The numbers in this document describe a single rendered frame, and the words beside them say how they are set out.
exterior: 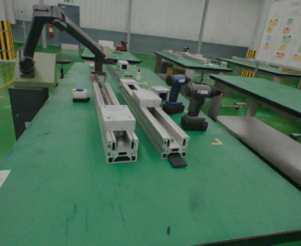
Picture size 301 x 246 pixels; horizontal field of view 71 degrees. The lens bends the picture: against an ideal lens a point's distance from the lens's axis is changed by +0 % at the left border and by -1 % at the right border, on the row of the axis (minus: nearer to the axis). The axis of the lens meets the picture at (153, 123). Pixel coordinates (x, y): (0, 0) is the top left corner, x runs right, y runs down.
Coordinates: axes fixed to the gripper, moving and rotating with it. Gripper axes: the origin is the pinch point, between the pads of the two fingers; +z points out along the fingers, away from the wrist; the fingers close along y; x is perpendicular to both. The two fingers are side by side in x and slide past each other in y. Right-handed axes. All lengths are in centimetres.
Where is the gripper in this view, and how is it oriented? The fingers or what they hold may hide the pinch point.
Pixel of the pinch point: (98, 83)
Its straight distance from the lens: 162.8
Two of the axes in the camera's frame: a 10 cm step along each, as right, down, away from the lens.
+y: 9.5, -0.3, 3.3
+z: -1.1, 9.2, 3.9
